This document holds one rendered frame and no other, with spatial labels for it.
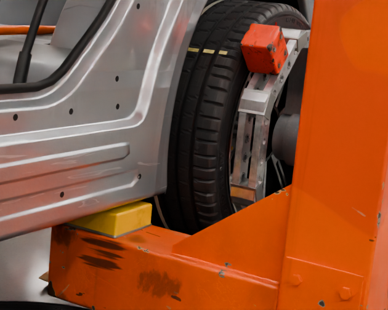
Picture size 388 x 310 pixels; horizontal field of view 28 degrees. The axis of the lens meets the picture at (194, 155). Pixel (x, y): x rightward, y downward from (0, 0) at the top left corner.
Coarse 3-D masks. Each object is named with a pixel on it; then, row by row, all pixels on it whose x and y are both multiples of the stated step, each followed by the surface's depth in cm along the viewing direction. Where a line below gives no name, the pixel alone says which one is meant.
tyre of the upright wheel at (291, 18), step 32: (224, 0) 194; (224, 32) 178; (192, 64) 175; (224, 64) 172; (192, 96) 173; (224, 96) 170; (192, 128) 172; (224, 128) 172; (192, 160) 173; (224, 160) 175; (192, 192) 177; (224, 192) 178; (160, 224) 192; (192, 224) 183
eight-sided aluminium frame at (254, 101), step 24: (288, 48) 177; (288, 72) 177; (264, 96) 170; (240, 120) 172; (264, 120) 170; (240, 144) 173; (264, 144) 172; (240, 168) 174; (264, 168) 175; (240, 192) 174
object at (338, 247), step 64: (320, 0) 126; (384, 0) 121; (320, 64) 128; (384, 64) 122; (320, 128) 129; (384, 128) 124; (320, 192) 130; (384, 192) 126; (320, 256) 132; (384, 256) 134
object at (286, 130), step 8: (280, 120) 192; (288, 120) 190; (296, 120) 189; (280, 128) 191; (288, 128) 189; (296, 128) 188; (272, 136) 192; (280, 136) 191; (288, 136) 188; (296, 136) 188; (272, 144) 192; (280, 144) 191; (288, 144) 189; (296, 144) 188; (280, 152) 192; (288, 152) 189; (288, 160) 191
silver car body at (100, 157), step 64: (0, 0) 353; (64, 0) 349; (128, 0) 150; (192, 0) 164; (0, 64) 159; (64, 64) 138; (128, 64) 152; (0, 128) 124; (64, 128) 138; (128, 128) 151; (0, 192) 123; (64, 192) 138; (128, 192) 156
